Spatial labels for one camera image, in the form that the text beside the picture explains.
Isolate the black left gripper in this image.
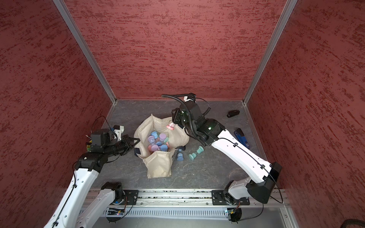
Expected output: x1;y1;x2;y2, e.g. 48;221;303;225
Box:
104;135;140;157

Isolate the pink hourglass hidden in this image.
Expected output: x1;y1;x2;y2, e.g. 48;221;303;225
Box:
166;123;175;130

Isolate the purple hourglass back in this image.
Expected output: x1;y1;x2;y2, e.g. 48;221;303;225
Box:
147;135;159;152

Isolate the purple hourglass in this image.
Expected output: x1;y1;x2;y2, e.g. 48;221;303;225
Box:
147;135;159;152
159;133;167;143

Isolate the purple hourglass front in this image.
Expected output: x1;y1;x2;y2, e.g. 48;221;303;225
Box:
159;133;167;143

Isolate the cream canvas tote bag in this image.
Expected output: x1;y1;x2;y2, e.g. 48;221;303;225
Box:
134;115;189;179

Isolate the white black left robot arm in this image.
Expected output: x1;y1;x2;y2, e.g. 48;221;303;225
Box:
46;129;140;228

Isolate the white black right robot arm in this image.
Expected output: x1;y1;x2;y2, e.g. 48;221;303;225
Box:
162;93;282;205

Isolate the yellow pencil holder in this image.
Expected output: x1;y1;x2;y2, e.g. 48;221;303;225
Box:
86;135;92;152

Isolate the small black device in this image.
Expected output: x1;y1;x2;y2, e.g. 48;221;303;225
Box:
227;110;240;118

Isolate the blue stapler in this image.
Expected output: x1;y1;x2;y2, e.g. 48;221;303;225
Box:
234;128;250;149

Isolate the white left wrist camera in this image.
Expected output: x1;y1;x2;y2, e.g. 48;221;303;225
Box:
90;125;125;146

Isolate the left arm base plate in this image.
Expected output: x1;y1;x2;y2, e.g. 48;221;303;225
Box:
112;190;139;205

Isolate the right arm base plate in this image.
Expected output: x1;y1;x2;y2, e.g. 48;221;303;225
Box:
211;190;250;206

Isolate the aluminium front rail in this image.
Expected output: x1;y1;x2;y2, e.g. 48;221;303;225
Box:
82;188;289;207

